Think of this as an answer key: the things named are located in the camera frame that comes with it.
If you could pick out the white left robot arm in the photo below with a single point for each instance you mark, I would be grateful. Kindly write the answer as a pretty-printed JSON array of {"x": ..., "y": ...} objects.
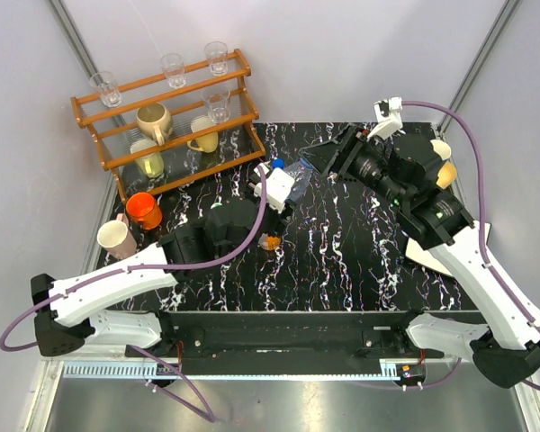
[{"x": 75, "y": 312}]

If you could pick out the orange mug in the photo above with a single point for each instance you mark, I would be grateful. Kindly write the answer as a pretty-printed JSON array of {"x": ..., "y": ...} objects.
[{"x": 143, "y": 208}]

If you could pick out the clear glass middle shelf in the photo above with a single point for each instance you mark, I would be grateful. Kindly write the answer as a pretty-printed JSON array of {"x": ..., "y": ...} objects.
[{"x": 217, "y": 102}]

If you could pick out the pale green mug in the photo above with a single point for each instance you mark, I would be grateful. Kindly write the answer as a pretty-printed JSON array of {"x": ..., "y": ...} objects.
[{"x": 151, "y": 165}]

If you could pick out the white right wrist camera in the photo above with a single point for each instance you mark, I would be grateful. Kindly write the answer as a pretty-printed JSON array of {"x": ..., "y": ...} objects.
[{"x": 388, "y": 117}]

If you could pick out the yellow mug on shelf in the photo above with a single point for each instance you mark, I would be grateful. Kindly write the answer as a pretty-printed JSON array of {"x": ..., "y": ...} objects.
[{"x": 207, "y": 143}]

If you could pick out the Pepsi bottle blue cap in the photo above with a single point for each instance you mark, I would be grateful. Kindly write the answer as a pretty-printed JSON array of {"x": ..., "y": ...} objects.
[{"x": 278, "y": 163}]

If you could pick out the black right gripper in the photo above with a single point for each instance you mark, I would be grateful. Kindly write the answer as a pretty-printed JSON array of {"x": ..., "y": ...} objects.
[{"x": 339, "y": 154}]

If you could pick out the clear blue water bottle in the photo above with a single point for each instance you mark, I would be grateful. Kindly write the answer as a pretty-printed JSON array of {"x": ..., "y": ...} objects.
[{"x": 301, "y": 171}]

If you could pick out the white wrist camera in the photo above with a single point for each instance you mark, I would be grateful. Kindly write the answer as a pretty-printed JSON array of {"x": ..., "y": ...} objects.
[
  {"x": 388, "y": 117},
  {"x": 278, "y": 186}
]

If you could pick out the orange juice bottle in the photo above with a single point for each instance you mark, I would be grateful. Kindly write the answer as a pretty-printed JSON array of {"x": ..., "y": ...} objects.
[{"x": 269, "y": 243}]

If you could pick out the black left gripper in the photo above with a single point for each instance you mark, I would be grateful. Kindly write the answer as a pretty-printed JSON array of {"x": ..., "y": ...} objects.
[{"x": 281, "y": 220}]

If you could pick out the yellow saucer plate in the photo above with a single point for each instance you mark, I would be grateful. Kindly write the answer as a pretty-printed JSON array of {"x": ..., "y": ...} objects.
[{"x": 446, "y": 175}]

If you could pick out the clear glass top middle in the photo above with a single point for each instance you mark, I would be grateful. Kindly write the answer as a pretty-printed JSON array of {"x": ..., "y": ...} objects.
[{"x": 173, "y": 68}]

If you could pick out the clear glass top left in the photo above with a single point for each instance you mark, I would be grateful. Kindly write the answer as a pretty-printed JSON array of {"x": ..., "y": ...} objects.
[{"x": 106, "y": 86}]

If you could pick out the clear glass top right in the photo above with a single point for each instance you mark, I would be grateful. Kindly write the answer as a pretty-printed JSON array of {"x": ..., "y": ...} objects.
[{"x": 216, "y": 53}]

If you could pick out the pink mug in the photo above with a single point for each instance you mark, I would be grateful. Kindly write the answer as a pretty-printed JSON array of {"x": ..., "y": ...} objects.
[{"x": 116, "y": 238}]

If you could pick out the beige ceramic mug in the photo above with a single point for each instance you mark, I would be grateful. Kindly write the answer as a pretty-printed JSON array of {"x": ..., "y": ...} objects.
[{"x": 155, "y": 122}]

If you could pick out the blue cup white inside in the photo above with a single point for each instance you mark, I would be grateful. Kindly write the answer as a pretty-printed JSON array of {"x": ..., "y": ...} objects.
[{"x": 441, "y": 148}]

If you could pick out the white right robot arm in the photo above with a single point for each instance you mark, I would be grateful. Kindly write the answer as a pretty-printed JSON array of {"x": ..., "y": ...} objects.
[{"x": 506, "y": 348}]

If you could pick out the clear glass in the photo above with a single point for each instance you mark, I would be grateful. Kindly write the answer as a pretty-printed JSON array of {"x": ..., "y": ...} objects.
[
  {"x": 106, "y": 86},
  {"x": 173, "y": 68},
  {"x": 216, "y": 53}
]

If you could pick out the wooden three-tier shelf rack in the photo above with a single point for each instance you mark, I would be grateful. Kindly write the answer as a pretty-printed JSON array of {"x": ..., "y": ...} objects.
[{"x": 113, "y": 130}]

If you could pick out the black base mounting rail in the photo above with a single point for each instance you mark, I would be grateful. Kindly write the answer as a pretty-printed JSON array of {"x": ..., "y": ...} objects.
[{"x": 265, "y": 344}]

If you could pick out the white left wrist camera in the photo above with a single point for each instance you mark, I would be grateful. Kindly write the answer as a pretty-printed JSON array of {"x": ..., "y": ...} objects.
[{"x": 278, "y": 186}]

